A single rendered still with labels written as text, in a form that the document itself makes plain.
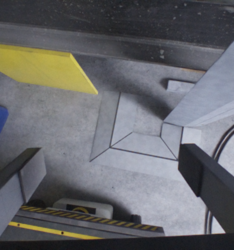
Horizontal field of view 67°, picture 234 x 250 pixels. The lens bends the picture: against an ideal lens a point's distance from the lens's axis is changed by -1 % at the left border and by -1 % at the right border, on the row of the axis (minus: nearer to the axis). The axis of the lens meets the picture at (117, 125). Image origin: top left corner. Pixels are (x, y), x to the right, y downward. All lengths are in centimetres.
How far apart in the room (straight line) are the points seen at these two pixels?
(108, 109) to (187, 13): 60
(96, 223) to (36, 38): 63
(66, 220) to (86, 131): 46
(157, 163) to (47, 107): 67
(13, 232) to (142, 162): 59
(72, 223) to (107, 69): 76
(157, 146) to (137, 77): 38
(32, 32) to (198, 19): 50
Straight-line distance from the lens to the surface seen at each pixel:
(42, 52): 68
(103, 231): 67
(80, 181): 99
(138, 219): 86
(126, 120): 92
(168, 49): 59
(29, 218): 75
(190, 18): 52
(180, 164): 17
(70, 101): 103
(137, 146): 91
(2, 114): 116
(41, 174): 17
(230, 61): 34
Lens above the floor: 92
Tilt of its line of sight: 80 degrees down
